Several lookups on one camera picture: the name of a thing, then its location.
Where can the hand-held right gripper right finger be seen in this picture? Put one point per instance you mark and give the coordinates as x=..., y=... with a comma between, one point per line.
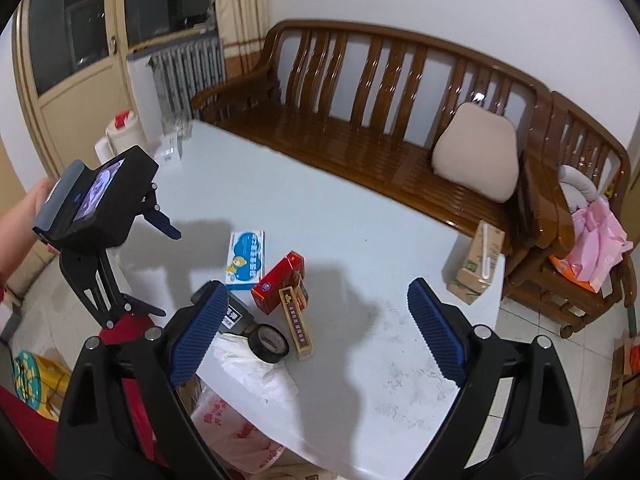
x=437, y=332

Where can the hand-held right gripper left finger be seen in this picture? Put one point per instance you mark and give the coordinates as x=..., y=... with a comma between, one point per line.
x=197, y=335

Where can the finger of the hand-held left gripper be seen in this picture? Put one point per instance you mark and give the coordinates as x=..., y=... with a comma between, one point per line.
x=95, y=285
x=162, y=222

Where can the dark printed packet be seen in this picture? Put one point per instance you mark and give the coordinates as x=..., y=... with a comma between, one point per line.
x=237, y=317

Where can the white tissue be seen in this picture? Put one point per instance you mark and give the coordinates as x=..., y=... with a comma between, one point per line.
x=250, y=375

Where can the blue and white medicine box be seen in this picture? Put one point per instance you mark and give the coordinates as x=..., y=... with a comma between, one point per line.
x=245, y=260

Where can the white red-printed plastic bag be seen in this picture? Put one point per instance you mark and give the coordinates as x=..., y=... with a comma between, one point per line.
x=230, y=430

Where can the person's left forearm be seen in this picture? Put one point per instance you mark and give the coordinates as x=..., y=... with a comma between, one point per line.
x=12, y=247

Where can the person's left hand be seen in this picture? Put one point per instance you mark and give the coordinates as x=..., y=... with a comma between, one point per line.
x=37, y=205

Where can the white paper roll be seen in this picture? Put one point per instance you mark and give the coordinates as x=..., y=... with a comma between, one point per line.
x=104, y=152

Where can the black tape roll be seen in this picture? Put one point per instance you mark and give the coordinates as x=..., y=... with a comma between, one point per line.
x=255, y=345

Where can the white red-printed paper cup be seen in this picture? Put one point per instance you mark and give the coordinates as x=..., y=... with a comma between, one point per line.
x=127, y=135

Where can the beige drink carton with straw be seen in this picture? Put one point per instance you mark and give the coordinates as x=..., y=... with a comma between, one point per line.
x=472, y=270

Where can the small white carton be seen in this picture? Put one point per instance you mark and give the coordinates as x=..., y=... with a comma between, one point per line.
x=167, y=149

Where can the red cardboard box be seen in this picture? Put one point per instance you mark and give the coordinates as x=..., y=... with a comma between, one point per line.
x=275, y=285

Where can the long brown box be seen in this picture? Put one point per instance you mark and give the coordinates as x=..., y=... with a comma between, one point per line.
x=297, y=330

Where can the cream wooden door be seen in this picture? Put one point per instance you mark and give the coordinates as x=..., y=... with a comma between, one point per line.
x=75, y=100

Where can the teal patterned object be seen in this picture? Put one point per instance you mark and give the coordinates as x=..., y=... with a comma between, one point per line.
x=25, y=377

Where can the orange bag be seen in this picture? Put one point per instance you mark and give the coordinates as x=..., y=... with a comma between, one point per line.
x=567, y=267

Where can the grey radiator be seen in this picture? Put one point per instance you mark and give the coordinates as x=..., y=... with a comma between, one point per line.
x=185, y=75

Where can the beige cushion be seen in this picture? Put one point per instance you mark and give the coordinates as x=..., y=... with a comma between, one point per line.
x=475, y=155

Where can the pink plastic bag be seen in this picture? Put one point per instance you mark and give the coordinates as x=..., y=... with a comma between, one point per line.
x=597, y=240

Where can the flattened cardboard boxes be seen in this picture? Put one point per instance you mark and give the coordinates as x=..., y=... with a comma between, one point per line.
x=617, y=390

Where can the brown wooden armchair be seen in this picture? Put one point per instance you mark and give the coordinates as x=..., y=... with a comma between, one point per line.
x=550, y=175

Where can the brown wooden bench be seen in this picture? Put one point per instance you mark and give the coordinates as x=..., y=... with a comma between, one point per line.
x=350, y=150

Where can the grey white plush cloth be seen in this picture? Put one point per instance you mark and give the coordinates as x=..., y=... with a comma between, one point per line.
x=575, y=185

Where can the beige curtain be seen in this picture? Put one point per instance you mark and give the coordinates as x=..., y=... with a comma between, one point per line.
x=240, y=10

